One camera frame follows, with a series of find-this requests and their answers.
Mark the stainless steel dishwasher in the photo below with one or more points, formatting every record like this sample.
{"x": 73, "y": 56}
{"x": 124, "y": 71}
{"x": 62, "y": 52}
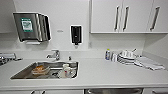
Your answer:
{"x": 113, "y": 91}

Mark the black soap dispenser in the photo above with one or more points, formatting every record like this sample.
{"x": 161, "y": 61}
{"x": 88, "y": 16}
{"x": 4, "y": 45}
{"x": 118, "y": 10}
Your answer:
{"x": 76, "y": 34}

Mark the small chrome sink knob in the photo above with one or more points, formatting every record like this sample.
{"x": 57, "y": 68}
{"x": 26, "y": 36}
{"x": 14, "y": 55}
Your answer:
{"x": 70, "y": 58}

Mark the white blue soap bottle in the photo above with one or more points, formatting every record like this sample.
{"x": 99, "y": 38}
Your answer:
{"x": 107, "y": 54}

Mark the white mug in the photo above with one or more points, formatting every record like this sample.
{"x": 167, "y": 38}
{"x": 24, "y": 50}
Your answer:
{"x": 67, "y": 71}

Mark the small white bottle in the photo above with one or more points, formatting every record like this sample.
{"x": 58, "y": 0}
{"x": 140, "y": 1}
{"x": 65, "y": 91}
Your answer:
{"x": 114, "y": 57}

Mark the chrome sink faucet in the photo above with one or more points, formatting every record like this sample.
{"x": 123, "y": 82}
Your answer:
{"x": 53, "y": 55}

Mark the stack of white plates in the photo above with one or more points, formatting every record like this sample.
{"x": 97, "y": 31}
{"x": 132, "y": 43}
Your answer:
{"x": 125, "y": 61}

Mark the white bowl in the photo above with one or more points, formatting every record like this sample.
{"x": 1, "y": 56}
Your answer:
{"x": 127, "y": 53}

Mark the steel paper towel dispenser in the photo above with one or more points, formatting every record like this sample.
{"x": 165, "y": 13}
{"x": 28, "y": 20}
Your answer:
{"x": 30, "y": 28}

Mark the white sink base cabinet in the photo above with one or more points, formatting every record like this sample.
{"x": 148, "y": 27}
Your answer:
{"x": 43, "y": 92}

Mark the stainless steel sink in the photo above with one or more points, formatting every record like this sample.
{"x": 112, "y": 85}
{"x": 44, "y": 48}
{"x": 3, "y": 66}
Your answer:
{"x": 23, "y": 71}

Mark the white folded cloth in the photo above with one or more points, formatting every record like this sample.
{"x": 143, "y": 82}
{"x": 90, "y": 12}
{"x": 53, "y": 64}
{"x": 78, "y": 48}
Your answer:
{"x": 150, "y": 63}

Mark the red white packet pile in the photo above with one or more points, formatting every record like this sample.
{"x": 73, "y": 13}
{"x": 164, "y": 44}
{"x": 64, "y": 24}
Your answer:
{"x": 8, "y": 59}

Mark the small grey wall label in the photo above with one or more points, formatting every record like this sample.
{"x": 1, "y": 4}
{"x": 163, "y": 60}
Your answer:
{"x": 60, "y": 31}

